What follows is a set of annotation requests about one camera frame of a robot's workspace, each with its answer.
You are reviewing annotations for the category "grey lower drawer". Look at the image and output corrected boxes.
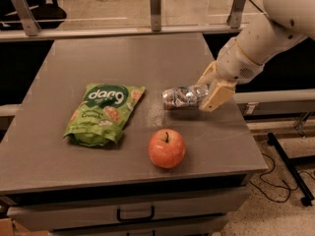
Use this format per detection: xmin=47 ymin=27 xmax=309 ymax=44
xmin=50 ymin=215 xmax=228 ymax=236

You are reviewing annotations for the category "metal rail bracket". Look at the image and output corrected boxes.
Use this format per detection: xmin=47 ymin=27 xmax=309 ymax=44
xmin=150 ymin=0 xmax=161 ymax=31
xmin=11 ymin=0 xmax=40 ymax=36
xmin=226 ymin=0 xmax=246 ymax=29

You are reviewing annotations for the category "cardboard box corner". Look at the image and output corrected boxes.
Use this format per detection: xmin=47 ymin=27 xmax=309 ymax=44
xmin=0 ymin=218 xmax=15 ymax=236

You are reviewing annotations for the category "left metal rail bracket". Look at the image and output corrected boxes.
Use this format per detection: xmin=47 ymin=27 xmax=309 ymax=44
xmin=11 ymin=0 xmax=40 ymax=36

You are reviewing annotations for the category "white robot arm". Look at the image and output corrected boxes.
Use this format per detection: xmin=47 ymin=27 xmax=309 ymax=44
xmin=198 ymin=0 xmax=315 ymax=111

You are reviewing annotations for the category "black office chair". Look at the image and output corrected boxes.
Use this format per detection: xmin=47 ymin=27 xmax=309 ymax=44
xmin=0 ymin=0 xmax=67 ymax=30

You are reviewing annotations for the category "grey upper drawer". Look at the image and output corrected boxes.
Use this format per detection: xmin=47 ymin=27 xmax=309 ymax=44
xmin=8 ymin=186 xmax=250 ymax=230

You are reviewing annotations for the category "red apple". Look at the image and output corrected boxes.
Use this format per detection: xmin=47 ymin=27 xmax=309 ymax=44
xmin=148 ymin=129 xmax=186 ymax=169

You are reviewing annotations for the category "green snack chip bag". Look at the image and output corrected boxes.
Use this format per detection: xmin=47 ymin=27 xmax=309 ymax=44
xmin=64 ymin=84 xmax=146 ymax=147

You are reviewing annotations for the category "right metal rail bracket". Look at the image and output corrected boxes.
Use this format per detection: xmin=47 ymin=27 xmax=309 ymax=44
xmin=226 ymin=0 xmax=246 ymax=29

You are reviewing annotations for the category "grey drawer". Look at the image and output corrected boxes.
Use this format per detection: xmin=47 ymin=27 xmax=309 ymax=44
xmin=50 ymin=215 xmax=228 ymax=236
xmin=8 ymin=186 xmax=250 ymax=230

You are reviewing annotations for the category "black stand leg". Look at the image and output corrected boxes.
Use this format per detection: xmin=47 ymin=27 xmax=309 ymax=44
xmin=268 ymin=133 xmax=315 ymax=207

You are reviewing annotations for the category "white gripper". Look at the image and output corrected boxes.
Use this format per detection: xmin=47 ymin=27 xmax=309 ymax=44
xmin=197 ymin=37 xmax=264 ymax=112

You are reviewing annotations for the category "middle metal rail bracket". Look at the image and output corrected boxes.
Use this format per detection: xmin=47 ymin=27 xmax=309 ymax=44
xmin=150 ymin=0 xmax=161 ymax=31

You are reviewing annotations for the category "black drawer handle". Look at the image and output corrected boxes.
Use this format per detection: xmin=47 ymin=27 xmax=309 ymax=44
xmin=116 ymin=206 xmax=156 ymax=223

